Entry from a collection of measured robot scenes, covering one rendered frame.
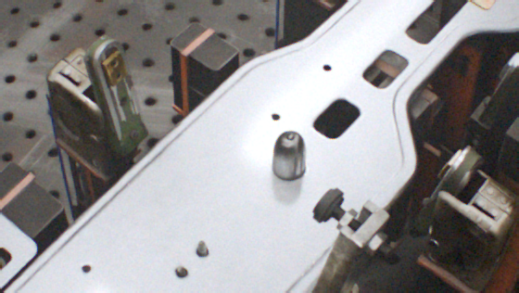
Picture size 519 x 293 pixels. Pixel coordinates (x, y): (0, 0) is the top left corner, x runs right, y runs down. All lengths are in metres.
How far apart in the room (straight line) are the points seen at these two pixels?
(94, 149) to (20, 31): 0.53
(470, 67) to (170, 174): 0.43
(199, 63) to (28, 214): 0.26
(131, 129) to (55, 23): 0.56
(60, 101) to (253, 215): 0.24
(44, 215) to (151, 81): 0.50
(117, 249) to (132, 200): 0.06
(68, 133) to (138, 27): 0.47
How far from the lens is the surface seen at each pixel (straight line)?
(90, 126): 1.12
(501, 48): 1.41
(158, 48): 1.59
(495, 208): 1.01
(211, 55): 1.20
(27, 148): 1.51
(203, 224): 1.06
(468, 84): 1.38
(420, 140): 1.23
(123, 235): 1.06
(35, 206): 1.11
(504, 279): 1.18
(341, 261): 0.83
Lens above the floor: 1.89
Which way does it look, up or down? 54 degrees down
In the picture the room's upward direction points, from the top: 1 degrees clockwise
